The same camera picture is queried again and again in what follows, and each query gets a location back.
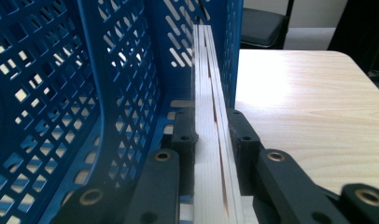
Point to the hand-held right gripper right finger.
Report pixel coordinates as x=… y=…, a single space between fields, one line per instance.
x=244 y=140

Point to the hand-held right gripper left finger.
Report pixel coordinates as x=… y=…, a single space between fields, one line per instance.
x=185 y=130

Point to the white book with green picture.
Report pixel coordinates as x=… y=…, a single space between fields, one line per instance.
x=207 y=140

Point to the blue plastic file basket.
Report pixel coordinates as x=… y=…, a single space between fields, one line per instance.
x=85 y=93

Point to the black chair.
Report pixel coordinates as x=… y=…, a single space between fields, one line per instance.
x=260 y=26

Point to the black curtain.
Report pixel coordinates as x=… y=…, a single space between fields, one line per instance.
x=362 y=31

